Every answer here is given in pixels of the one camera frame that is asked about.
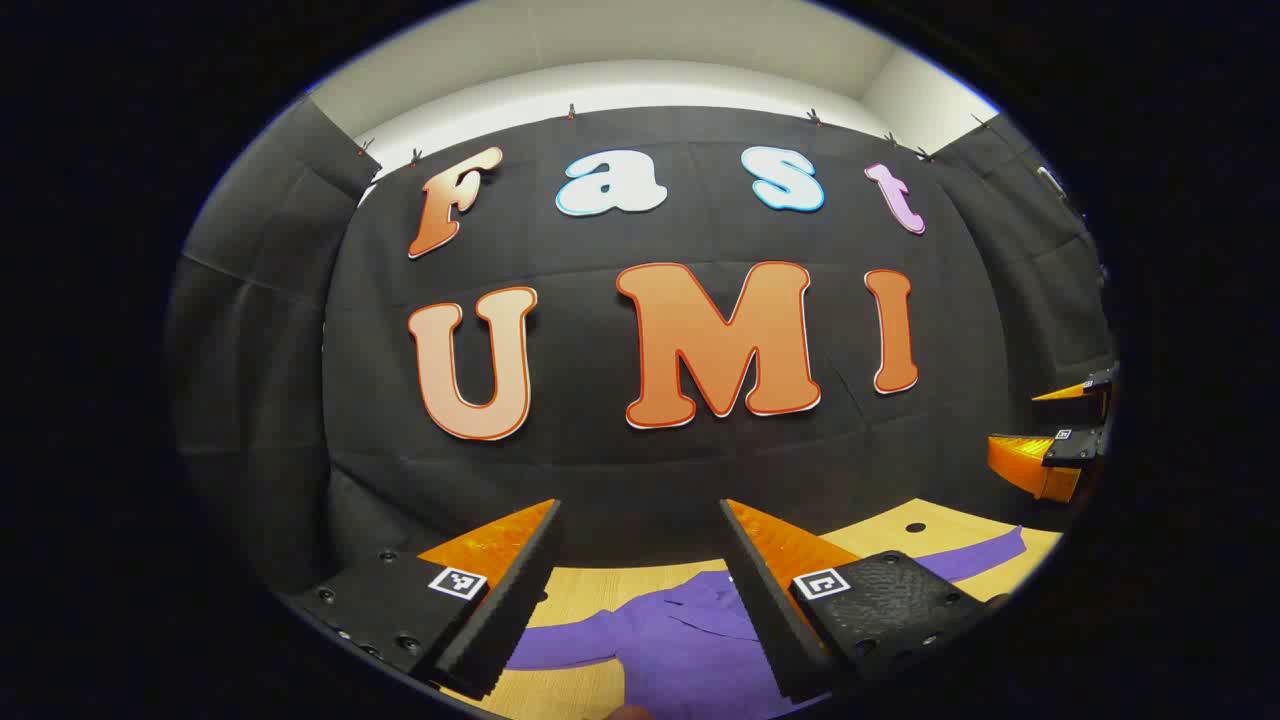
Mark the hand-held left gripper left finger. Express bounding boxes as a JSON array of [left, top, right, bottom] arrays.
[[285, 498, 563, 701]]

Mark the purple shirt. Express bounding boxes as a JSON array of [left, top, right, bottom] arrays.
[[505, 527, 1029, 720]]

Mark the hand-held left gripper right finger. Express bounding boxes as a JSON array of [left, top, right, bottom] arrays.
[[720, 498, 1011, 706]]

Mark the black backdrop cloth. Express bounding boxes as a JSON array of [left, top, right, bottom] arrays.
[[165, 97, 1119, 601]]

